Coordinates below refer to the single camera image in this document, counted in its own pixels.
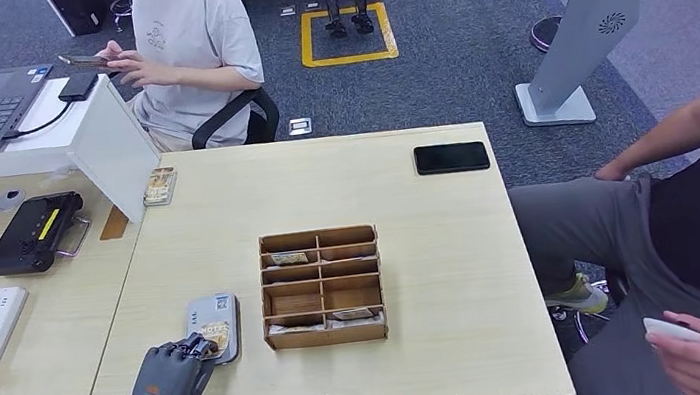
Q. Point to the round black stanchion base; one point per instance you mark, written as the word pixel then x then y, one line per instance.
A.
pixel 545 35

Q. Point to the grey card reader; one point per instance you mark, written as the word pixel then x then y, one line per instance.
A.
pixel 204 311

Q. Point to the white desk shelf partition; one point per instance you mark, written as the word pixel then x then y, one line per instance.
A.
pixel 111 152

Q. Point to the printed hotel key card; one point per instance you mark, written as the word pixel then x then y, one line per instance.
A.
pixel 289 258
pixel 352 314

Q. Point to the metal floor socket plate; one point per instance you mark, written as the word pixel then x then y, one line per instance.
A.
pixel 300 127
pixel 312 6
pixel 288 11

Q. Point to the black smartphone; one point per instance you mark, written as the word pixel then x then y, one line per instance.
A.
pixel 452 158

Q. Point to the grey kiosk stand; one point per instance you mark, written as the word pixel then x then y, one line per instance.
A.
pixel 588 13

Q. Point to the black device with yellow stripe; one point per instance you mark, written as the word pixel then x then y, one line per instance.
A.
pixel 28 239

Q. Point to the person's right forearm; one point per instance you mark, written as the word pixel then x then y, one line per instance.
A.
pixel 669 133

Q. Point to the yellow floor tape square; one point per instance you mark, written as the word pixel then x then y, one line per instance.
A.
pixel 350 58

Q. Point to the tan printed ID card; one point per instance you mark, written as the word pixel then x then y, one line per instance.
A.
pixel 217 336

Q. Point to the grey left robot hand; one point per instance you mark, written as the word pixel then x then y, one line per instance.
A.
pixel 169 385

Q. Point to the black cabinet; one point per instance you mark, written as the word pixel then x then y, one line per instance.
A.
pixel 76 9

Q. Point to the white handheld device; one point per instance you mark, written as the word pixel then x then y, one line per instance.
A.
pixel 673 330

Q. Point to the person's left forearm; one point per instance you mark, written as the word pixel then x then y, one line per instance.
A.
pixel 212 79

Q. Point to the person's right hand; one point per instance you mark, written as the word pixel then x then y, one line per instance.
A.
pixel 612 172

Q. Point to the person's smartphone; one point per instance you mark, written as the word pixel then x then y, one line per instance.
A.
pixel 81 61

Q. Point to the stack of hotel cards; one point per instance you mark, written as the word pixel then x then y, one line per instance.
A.
pixel 160 186

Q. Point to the yellow green sneaker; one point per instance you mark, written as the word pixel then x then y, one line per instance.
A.
pixel 579 298

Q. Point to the wooden card organizer box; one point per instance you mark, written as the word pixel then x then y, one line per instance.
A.
pixel 327 337

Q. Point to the black power adapter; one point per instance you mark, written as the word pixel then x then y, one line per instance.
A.
pixel 79 86

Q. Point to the black office chair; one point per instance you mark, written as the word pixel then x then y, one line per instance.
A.
pixel 226 114

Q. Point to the chrome chair base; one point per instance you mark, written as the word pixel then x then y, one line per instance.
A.
pixel 579 324
pixel 122 7

